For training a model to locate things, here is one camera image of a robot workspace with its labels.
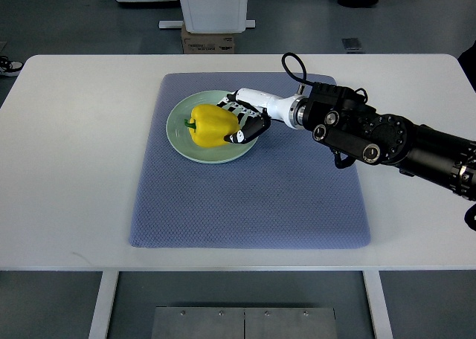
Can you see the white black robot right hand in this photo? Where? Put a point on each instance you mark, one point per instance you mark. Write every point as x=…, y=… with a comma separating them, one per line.
x=259, y=109

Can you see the yellow bell pepper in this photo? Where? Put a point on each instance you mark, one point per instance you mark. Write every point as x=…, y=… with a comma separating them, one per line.
x=209, y=124

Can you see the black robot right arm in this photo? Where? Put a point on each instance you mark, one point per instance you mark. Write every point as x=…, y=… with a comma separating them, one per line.
x=340, y=118

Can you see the pale green plate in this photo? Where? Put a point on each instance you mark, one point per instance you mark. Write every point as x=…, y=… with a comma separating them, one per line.
x=181, y=140

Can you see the small grey floor plate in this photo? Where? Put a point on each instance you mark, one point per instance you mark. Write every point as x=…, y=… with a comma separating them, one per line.
x=352, y=44

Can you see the grey metal floor plate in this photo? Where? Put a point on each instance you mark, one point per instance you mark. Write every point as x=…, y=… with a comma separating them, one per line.
x=236, y=322

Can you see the blue quilted mat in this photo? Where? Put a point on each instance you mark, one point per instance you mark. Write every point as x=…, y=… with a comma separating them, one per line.
x=284, y=192

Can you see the brown cardboard box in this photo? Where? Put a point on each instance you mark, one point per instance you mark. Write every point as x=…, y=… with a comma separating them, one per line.
x=207, y=43

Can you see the white cabinet on stand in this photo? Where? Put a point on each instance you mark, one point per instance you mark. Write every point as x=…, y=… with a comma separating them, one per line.
x=212, y=16

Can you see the right white table leg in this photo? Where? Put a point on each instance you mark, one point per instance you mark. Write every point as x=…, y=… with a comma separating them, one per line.
x=377, y=305

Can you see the white table leg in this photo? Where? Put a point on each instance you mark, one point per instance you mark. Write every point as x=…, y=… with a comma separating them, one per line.
x=377, y=305
x=104, y=305

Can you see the white black sneaker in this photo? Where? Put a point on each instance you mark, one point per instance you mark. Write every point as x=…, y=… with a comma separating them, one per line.
x=10, y=68

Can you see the left white table leg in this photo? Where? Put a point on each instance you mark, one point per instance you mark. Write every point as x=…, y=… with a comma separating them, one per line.
x=104, y=305

